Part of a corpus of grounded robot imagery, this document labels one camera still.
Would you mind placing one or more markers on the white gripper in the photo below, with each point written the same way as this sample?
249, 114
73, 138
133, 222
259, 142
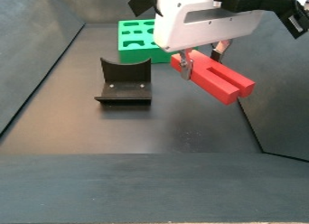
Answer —
191, 23

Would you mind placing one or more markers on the red double-square block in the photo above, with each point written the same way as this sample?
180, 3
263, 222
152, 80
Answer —
219, 80

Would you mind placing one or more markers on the green foam shape board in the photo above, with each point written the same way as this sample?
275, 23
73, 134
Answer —
136, 42

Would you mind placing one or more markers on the black curved stand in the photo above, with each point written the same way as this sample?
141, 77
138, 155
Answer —
128, 83

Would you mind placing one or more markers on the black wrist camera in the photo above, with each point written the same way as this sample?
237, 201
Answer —
140, 6
290, 11

